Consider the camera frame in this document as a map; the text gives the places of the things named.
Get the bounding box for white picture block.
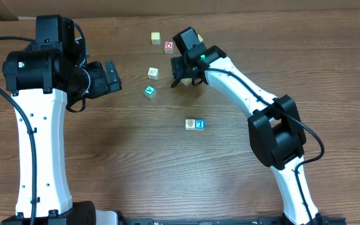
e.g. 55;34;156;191
147;67;159;80

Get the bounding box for white block yellow sides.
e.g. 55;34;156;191
185;119;196;131

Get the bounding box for white block blue letter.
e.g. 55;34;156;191
194;119;206;131

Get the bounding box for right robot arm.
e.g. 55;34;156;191
171;27;346;224

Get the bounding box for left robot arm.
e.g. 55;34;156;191
2;15;121;225

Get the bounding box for red block letter O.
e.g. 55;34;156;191
164;41;174;54

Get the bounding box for cardboard box wall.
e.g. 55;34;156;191
0;0;360;20

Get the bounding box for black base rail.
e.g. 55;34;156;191
119;217;291;225

